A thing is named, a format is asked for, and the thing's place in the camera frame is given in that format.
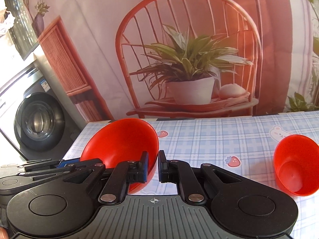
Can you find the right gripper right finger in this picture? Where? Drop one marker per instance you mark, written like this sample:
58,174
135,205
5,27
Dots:
181,174

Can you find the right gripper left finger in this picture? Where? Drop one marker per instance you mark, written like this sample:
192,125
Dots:
123,175

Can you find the red bowl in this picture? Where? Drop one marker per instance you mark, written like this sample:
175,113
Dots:
124,140
296,165

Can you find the front-load washing machine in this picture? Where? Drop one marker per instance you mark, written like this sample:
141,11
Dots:
33,120

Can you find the blue plaid tablecloth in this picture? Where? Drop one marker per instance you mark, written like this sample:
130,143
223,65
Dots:
213,140

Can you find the printed backdrop curtain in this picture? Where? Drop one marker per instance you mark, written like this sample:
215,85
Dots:
181,58

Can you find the hanging laundry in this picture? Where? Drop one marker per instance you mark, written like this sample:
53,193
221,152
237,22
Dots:
7,22

